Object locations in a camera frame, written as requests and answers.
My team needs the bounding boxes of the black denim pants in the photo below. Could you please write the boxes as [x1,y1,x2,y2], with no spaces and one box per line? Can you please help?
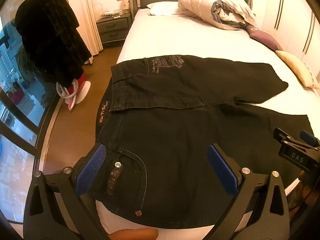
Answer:
[91,55,312,229]

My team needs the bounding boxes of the left hand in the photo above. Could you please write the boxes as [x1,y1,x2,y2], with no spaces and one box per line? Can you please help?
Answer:
[108,228,159,240]

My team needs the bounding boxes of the yellow cushion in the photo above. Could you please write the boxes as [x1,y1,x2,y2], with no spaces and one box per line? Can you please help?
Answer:
[276,50,319,89]

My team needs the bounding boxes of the purple cushion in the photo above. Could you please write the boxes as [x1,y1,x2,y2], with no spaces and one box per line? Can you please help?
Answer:
[246,25,283,51]

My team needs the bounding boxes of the red and white stand base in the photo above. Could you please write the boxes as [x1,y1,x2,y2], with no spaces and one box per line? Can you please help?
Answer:
[56,72,91,111]

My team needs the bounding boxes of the white wardrobe doors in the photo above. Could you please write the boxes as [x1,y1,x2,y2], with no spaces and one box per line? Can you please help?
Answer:
[262,0,320,76]

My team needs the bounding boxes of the cream and blue duvet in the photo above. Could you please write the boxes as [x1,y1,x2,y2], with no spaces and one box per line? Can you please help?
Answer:
[178,0,257,30]

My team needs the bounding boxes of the white pillow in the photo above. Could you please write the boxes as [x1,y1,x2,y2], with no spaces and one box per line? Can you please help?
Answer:
[147,1,192,16]

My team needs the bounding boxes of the black garment on stand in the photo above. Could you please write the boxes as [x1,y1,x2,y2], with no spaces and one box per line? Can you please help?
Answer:
[15,0,92,88]

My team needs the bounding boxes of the grey bedside table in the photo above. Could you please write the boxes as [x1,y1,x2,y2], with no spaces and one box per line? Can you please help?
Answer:
[97,13,132,45]

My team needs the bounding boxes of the items on bedside table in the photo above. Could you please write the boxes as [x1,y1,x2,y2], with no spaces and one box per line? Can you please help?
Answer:
[99,0,131,19]

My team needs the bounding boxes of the cream curtain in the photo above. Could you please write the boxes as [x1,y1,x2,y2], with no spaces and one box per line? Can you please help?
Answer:
[67,0,103,56]

